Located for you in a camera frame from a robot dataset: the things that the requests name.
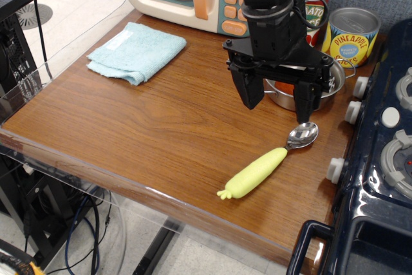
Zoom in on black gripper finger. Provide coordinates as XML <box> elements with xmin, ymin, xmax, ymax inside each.
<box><xmin>229</xmin><ymin>64</ymin><xmax>265</xmax><ymax>109</ymax></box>
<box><xmin>294</xmin><ymin>81</ymin><xmax>322</xmax><ymax>124</ymax></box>

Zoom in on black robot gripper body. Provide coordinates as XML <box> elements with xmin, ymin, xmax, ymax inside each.
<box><xmin>223</xmin><ymin>0</ymin><xmax>333</xmax><ymax>91</ymax></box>

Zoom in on yellow handled ice cream scoop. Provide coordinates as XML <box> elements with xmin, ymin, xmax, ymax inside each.
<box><xmin>217</xmin><ymin>122</ymin><xmax>319</xmax><ymax>200</ymax></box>

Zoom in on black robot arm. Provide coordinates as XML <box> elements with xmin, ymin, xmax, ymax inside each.
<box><xmin>223</xmin><ymin>0</ymin><xmax>334</xmax><ymax>124</ymax></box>

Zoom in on toy mushroom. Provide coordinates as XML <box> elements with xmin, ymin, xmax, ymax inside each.
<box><xmin>274</xmin><ymin>81</ymin><xmax>294</xmax><ymax>95</ymax></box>

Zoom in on small steel pot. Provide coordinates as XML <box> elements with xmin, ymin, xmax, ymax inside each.
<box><xmin>264</xmin><ymin>59</ymin><xmax>356</xmax><ymax>111</ymax></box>

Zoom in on white stove knob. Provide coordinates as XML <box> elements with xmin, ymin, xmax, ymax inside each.
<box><xmin>353</xmin><ymin>76</ymin><xmax>369</xmax><ymax>99</ymax></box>
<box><xmin>344</xmin><ymin>101</ymin><xmax>362</xmax><ymax>125</ymax></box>
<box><xmin>326</xmin><ymin>158</ymin><xmax>345</xmax><ymax>184</ymax></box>

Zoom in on tomato sauce can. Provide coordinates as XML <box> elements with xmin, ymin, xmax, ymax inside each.
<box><xmin>305</xmin><ymin>0</ymin><xmax>329</xmax><ymax>46</ymax></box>

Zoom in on pineapple slices can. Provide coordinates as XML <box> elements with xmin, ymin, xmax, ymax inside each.
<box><xmin>321</xmin><ymin>7</ymin><xmax>381</xmax><ymax>68</ymax></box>

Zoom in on light blue folded cloth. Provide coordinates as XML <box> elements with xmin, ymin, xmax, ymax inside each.
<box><xmin>87</xmin><ymin>23</ymin><xmax>187</xmax><ymax>86</ymax></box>

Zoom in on clear acrylic table guard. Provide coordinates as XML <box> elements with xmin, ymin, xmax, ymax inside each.
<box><xmin>1</xmin><ymin>11</ymin><xmax>330</xmax><ymax>258</ymax></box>

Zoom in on dark blue toy stove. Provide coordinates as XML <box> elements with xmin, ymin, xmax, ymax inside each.
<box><xmin>287</xmin><ymin>19</ymin><xmax>411</xmax><ymax>274</ymax></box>

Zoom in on black table leg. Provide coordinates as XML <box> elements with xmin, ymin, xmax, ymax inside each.
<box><xmin>132</xmin><ymin>227</ymin><xmax>175</xmax><ymax>275</ymax></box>

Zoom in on black cable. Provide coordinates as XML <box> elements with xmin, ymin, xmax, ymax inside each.
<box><xmin>48</xmin><ymin>191</ymin><xmax>113</xmax><ymax>275</ymax></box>

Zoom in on blue cable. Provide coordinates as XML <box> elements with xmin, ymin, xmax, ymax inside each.
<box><xmin>64</xmin><ymin>186</ymin><xmax>100</xmax><ymax>275</ymax></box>

